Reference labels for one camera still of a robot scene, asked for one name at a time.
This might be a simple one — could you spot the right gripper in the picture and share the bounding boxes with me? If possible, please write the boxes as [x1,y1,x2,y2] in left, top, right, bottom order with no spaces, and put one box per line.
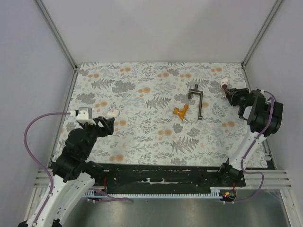
[225,87,249,107]

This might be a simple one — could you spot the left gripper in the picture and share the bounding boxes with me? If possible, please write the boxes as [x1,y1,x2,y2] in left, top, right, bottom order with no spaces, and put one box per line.
[80,115,115,157]

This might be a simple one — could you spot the brown faucet with chrome cap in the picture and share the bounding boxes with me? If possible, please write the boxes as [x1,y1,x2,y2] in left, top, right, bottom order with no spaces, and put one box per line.
[223,88,231,99]

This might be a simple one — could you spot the white pipe elbow fitting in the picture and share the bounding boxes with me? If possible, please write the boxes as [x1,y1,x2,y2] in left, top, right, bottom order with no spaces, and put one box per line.
[220,78,228,89]

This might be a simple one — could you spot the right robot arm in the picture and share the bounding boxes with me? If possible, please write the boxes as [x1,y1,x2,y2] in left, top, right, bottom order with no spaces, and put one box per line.
[217,84,284,186]

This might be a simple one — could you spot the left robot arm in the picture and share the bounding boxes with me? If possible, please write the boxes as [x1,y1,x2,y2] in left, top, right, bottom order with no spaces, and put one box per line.
[19,116,115,227]

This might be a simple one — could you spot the grey metal faucet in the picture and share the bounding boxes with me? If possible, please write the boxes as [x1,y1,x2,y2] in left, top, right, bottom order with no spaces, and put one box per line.
[188,84,204,120]

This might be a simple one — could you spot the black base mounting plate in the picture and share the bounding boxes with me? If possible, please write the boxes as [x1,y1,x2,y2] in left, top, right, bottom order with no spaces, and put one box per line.
[82,161,246,193]

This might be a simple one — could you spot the yellow faucet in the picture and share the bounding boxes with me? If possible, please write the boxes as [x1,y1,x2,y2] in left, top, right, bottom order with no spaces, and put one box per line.
[173,104,188,122]

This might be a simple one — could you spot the floral patterned table mat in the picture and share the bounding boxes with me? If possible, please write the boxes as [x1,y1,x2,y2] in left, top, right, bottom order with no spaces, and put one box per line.
[52,61,269,169]

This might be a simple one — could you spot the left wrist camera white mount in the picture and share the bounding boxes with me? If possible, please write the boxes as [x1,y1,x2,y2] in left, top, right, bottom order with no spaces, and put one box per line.
[70,107,96,125]

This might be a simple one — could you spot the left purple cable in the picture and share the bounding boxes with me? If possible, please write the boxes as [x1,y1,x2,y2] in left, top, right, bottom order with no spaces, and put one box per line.
[23,112,130,225]

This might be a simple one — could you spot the aluminium rail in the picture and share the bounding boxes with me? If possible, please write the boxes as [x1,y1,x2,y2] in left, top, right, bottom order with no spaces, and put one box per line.
[34,169,50,188]

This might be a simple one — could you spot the right aluminium frame post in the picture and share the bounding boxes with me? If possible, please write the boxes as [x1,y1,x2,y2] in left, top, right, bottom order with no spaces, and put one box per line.
[241,0,284,69]

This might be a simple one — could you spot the aluminium frame post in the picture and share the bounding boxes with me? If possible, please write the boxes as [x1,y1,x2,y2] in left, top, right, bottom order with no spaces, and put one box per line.
[34,0,78,71]
[241,0,284,69]

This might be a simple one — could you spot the white slotted cable duct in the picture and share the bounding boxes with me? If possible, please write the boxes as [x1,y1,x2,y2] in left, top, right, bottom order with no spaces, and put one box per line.
[84,188,224,198]

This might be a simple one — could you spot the left aluminium frame post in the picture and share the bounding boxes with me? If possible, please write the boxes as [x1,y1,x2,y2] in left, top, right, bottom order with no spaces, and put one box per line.
[34,0,78,71]

